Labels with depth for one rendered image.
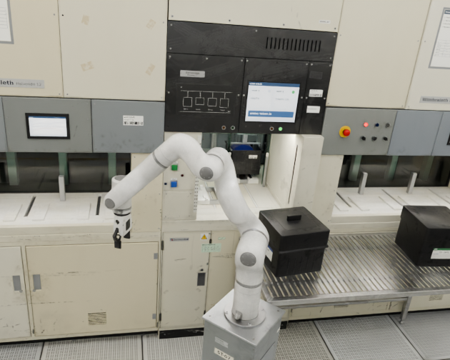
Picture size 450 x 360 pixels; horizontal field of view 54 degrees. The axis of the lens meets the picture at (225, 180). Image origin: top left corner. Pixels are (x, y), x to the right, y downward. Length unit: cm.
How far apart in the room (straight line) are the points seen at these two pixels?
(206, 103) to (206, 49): 27
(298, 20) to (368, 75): 52
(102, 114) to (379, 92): 152
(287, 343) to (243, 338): 117
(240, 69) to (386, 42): 82
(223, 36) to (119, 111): 64
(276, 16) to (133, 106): 84
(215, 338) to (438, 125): 179
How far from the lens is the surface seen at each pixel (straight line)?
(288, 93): 242
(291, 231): 227
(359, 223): 294
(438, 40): 277
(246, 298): 196
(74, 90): 229
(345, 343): 324
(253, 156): 304
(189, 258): 269
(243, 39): 230
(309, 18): 240
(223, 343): 207
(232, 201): 176
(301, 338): 318
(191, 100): 230
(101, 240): 260
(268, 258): 238
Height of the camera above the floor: 209
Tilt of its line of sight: 23 degrees down
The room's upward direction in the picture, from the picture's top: 5 degrees clockwise
